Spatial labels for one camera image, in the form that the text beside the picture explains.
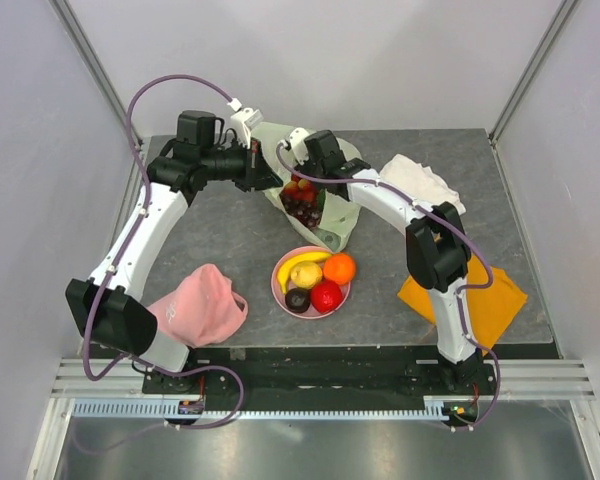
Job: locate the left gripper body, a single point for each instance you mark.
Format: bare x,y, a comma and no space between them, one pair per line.
249,183

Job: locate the red strawberry bunch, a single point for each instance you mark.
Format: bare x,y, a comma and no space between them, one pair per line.
300,189

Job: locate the dark grape bunch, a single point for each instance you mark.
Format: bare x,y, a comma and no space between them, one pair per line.
307,213

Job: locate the translucent green plastic bag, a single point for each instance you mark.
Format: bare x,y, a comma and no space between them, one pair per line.
339,216

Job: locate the yellow fake banana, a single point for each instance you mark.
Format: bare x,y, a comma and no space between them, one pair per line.
284,275

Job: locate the yellow fake pear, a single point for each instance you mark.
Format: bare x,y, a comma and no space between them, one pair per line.
306,274

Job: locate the orange fake fruit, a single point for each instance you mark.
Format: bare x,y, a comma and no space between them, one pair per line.
340,268

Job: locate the dark purple fake plum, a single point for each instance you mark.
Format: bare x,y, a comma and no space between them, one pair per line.
298,300

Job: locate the red fake apple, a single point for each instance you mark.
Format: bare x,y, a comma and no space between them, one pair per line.
326,296

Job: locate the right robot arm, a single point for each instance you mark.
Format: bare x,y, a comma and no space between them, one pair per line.
437,257

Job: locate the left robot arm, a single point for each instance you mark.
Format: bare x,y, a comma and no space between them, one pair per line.
106,306

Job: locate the pink plate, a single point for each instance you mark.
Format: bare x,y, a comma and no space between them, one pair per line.
311,313

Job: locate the pink baseball cap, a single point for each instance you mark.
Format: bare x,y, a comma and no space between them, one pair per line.
203,310

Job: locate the white folded towel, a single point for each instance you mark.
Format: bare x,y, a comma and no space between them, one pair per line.
420,182

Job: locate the orange folded cloth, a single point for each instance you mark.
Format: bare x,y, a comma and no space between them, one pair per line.
474,311

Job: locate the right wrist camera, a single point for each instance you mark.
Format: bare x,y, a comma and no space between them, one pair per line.
294,144

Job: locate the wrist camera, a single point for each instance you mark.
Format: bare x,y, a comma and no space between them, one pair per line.
244,120
294,144

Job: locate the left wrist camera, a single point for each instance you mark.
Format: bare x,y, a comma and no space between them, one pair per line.
244,120

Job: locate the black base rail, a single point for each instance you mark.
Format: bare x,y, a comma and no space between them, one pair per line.
412,371

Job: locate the left aluminium frame post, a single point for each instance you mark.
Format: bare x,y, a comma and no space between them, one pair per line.
86,51

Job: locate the aluminium frame post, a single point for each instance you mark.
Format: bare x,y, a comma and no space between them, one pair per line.
554,29
86,51

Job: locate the right aluminium frame post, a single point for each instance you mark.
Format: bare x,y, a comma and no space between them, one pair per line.
554,29

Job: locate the white cable duct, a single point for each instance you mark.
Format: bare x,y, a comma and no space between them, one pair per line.
174,409

